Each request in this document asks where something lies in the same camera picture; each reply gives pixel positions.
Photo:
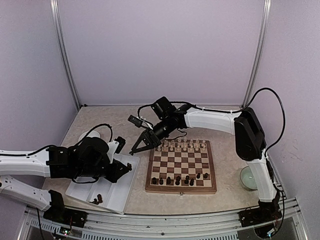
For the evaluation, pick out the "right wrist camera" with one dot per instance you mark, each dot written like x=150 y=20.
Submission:
x=140 y=122

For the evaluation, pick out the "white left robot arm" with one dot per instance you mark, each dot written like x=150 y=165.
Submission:
x=92 y=157

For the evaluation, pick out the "left aluminium corner post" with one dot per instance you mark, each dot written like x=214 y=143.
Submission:
x=54 y=4

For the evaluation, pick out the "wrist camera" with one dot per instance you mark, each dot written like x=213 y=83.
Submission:
x=115 y=147
x=140 y=122

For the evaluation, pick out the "red white bowl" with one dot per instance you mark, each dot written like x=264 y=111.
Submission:
x=92 y=134

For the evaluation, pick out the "dark chess pieces lower pile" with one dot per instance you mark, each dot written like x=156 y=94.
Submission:
x=98 y=200

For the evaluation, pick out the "white plastic divided tray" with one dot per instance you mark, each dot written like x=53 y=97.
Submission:
x=114 y=195

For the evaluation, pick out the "wooden chess board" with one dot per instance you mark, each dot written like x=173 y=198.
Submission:
x=164 y=164

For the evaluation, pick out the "row of white chess pieces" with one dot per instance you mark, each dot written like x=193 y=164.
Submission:
x=183 y=145

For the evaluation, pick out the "pale green glass bowl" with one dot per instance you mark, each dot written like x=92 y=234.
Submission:
x=247 y=179

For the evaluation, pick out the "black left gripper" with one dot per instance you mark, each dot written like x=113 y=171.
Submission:
x=117 y=173

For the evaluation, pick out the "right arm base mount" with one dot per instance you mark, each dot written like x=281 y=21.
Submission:
x=265 y=212

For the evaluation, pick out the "aluminium front rail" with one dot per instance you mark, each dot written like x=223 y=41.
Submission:
x=99 y=225

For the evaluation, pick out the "aluminium corner post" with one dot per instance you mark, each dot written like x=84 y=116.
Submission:
x=54 y=4
x=259 y=51

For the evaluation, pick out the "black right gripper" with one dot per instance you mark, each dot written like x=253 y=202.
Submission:
x=148 y=139

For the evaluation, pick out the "black chess piece on board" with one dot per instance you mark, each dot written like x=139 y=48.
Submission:
x=178 y=180
x=168 y=181

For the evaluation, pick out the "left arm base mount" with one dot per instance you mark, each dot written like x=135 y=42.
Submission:
x=58 y=213

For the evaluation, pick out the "right aluminium corner post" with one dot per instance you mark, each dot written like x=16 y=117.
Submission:
x=259 y=51

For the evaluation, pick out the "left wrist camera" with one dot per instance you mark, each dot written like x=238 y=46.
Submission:
x=115 y=147

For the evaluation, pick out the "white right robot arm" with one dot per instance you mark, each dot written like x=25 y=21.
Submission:
x=250 y=144

